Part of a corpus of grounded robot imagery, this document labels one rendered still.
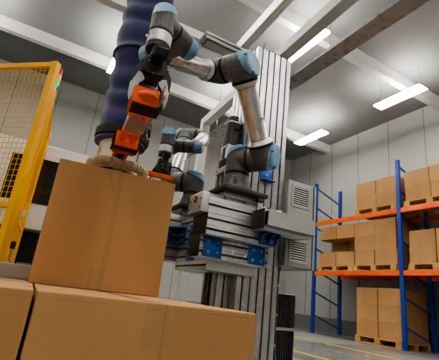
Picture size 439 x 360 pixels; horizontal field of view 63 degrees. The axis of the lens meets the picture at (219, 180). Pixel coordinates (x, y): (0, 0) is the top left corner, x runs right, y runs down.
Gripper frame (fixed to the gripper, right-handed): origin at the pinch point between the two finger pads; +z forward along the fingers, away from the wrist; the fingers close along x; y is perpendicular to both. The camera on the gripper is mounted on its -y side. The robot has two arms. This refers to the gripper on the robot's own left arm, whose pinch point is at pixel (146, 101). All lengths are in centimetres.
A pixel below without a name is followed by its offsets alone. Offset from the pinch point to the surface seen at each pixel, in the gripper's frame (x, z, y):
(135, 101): 3.4, 3.0, -3.4
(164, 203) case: -17.1, 20.6, 30.3
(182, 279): -141, 27, 388
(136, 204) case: -7.3, 23.3, 30.3
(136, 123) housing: 0.6, 2.7, 10.7
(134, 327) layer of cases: -2, 58, -29
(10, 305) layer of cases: 17, 56, -30
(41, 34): 188, -505, 752
